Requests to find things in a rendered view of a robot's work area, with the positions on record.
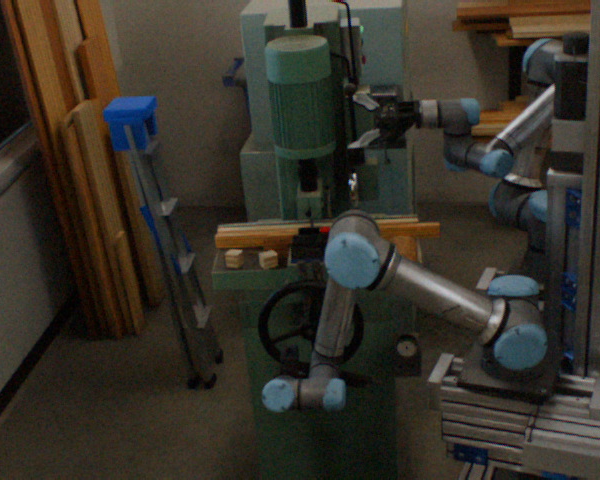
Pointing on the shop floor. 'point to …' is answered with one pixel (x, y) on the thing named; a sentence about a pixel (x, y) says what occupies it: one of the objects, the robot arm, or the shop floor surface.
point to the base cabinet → (373, 348)
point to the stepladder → (136, 109)
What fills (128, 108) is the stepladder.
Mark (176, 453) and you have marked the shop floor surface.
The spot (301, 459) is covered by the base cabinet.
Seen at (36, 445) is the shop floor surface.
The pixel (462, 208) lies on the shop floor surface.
